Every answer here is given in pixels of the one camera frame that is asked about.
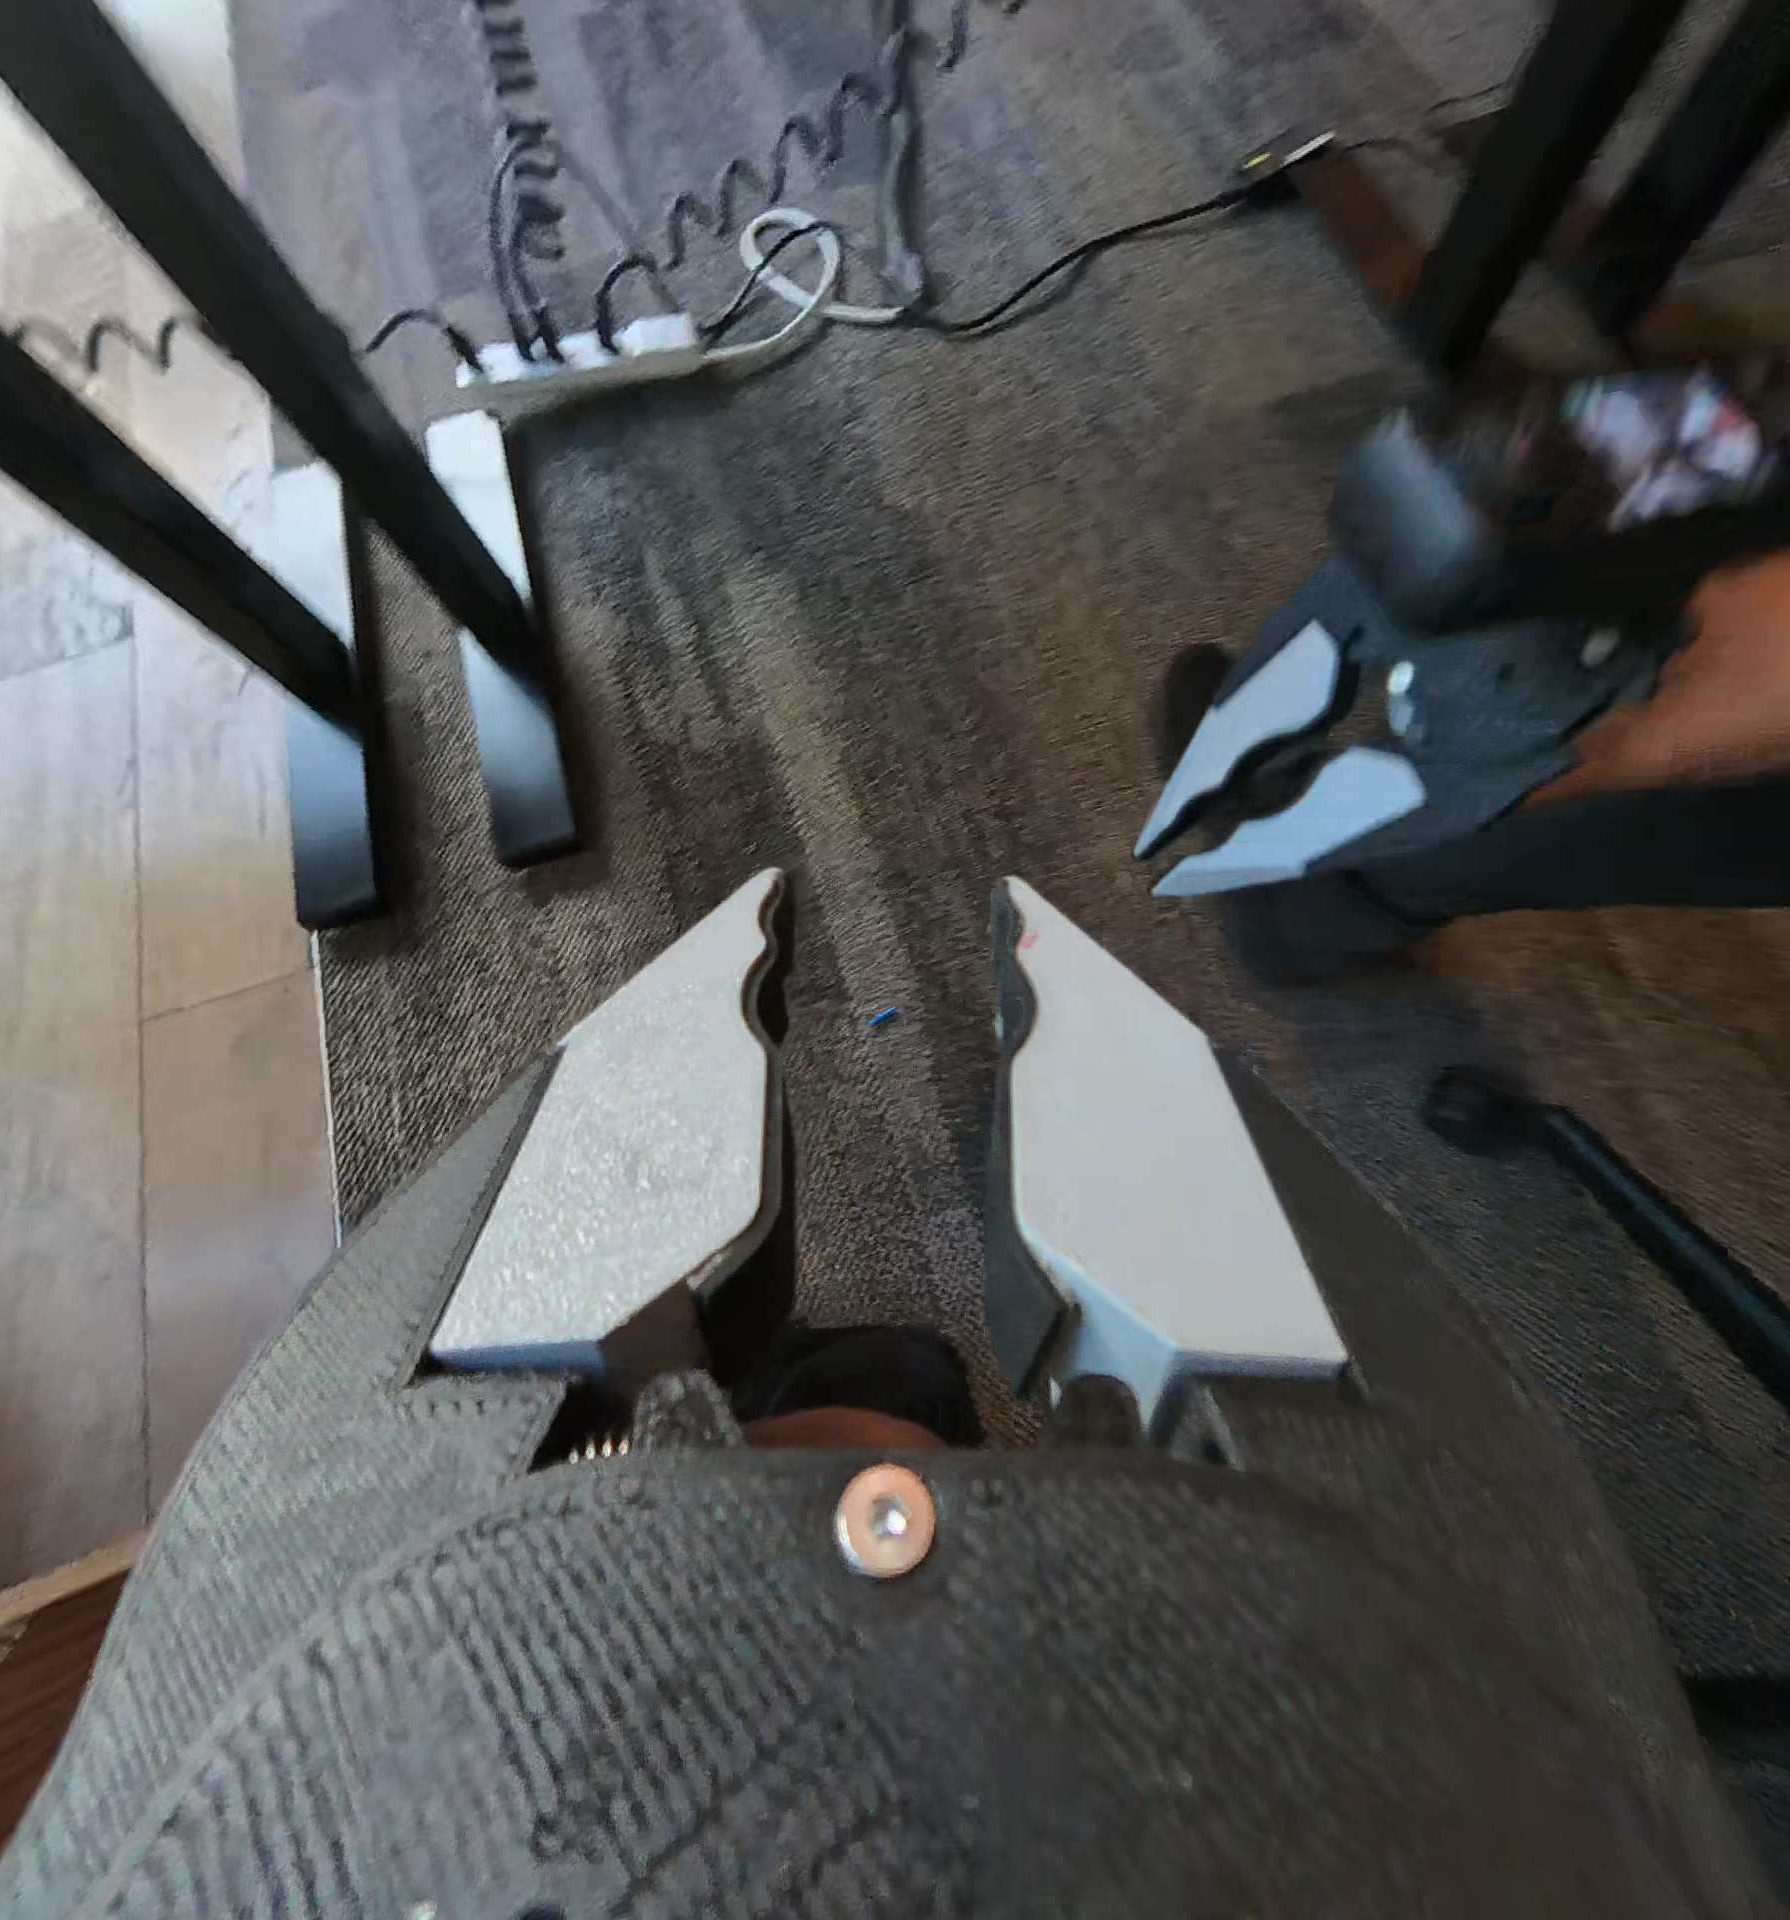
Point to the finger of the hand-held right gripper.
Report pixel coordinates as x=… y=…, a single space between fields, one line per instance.
x=1255 y=698
x=1329 y=816

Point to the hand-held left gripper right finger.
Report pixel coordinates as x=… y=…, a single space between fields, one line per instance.
x=1147 y=1199

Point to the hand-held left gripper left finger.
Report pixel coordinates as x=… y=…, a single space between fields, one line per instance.
x=611 y=1186

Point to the black metal desk leg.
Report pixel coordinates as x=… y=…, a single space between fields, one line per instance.
x=161 y=522
x=1702 y=149
x=1525 y=180
x=308 y=376

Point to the person's right hand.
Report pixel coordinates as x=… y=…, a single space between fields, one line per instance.
x=1763 y=675

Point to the person's left hand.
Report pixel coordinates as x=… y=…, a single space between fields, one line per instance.
x=844 y=1433

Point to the white power strip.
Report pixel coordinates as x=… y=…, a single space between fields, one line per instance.
x=579 y=358

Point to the wooden bench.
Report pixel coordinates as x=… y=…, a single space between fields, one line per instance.
x=10 y=1725

